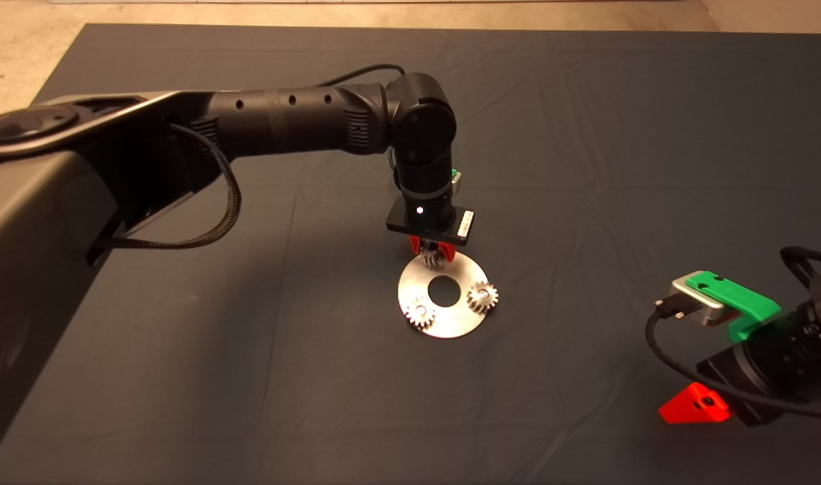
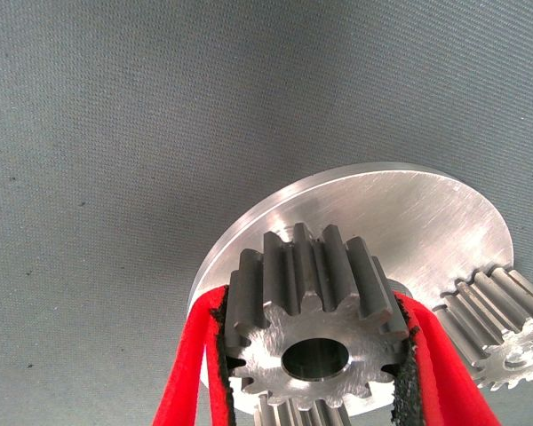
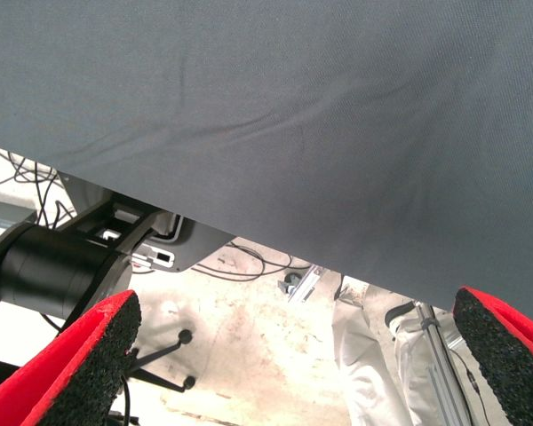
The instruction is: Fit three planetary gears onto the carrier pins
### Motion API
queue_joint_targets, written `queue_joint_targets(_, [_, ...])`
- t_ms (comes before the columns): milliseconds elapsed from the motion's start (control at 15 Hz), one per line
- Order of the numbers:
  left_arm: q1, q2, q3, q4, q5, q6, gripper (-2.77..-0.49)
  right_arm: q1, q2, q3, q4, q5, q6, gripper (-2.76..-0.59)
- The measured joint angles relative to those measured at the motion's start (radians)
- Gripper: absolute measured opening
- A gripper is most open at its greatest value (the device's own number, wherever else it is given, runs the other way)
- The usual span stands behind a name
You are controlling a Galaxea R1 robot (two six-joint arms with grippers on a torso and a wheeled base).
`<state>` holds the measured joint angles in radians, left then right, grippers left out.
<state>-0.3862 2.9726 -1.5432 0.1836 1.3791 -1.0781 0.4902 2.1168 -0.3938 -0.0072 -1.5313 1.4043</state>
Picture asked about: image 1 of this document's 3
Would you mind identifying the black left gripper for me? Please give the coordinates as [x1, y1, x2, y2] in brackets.
[385, 192, 476, 263]

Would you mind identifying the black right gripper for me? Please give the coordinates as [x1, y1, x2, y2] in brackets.
[658, 312, 817, 426]

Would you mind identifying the round metal carrier plate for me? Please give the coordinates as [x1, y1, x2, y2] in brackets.
[398, 253, 490, 340]

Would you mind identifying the dark grey table cloth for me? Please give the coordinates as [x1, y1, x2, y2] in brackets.
[0, 20, 821, 485]

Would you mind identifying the black right camera cable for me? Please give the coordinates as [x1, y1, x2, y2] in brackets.
[645, 300, 821, 422]

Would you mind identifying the black camera cable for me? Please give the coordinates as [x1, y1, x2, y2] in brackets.
[316, 63, 405, 88]
[645, 300, 821, 422]

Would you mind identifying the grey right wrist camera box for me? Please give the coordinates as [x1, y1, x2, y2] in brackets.
[671, 273, 727, 327]

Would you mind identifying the green right camera mount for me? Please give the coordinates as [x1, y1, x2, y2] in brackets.
[686, 271, 783, 343]

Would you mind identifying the black left camera cable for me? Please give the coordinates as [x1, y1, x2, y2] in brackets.
[316, 63, 405, 88]

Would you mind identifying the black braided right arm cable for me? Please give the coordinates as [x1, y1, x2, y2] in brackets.
[779, 246, 821, 290]

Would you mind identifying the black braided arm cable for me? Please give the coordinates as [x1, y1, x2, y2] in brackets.
[90, 123, 242, 265]
[779, 246, 821, 290]

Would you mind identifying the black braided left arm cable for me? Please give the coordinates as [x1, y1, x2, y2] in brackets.
[90, 123, 242, 265]

